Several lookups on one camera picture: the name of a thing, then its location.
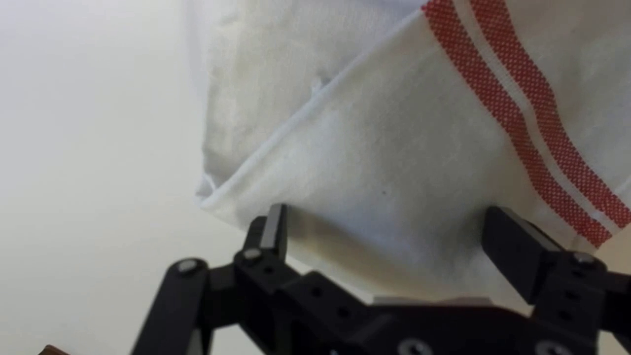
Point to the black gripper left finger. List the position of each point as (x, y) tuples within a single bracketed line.
[(249, 307)]

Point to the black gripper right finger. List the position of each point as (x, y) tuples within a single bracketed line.
[(564, 295)]

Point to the white towel with red stripes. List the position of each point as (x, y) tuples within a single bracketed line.
[(395, 163)]

